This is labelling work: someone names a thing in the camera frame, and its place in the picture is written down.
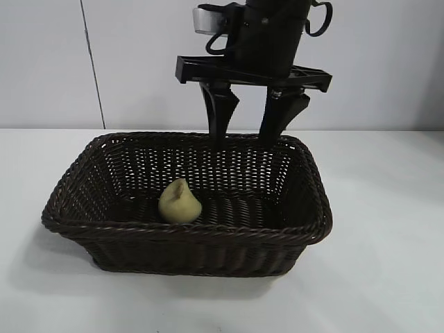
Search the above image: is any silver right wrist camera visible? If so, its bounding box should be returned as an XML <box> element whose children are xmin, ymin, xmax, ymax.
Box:
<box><xmin>192</xmin><ymin>6</ymin><xmax>232</xmax><ymax>35</ymax></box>

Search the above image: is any round pale yellow yolk pastry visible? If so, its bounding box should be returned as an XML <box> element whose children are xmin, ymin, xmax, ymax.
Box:
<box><xmin>158</xmin><ymin>178</ymin><xmax>203</xmax><ymax>224</ymax></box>

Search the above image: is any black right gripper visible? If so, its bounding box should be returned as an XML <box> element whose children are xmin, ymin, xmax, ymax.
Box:
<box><xmin>175</xmin><ymin>0</ymin><xmax>333</xmax><ymax>148</ymax></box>

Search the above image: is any black right arm cable loop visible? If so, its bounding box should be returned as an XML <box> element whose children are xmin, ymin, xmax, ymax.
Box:
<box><xmin>303</xmin><ymin>0</ymin><xmax>334</xmax><ymax>37</ymax></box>

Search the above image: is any dark brown wicker basket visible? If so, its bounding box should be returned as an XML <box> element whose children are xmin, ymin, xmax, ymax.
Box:
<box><xmin>40</xmin><ymin>131</ymin><xmax>334</xmax><ymax>278</ymax></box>

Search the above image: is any black right camera cable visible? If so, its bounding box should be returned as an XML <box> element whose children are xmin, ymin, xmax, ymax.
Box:
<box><xmin>197</xmin><ymin>2</ymin><xmax>246</xmax><ymax>56</ymax></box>

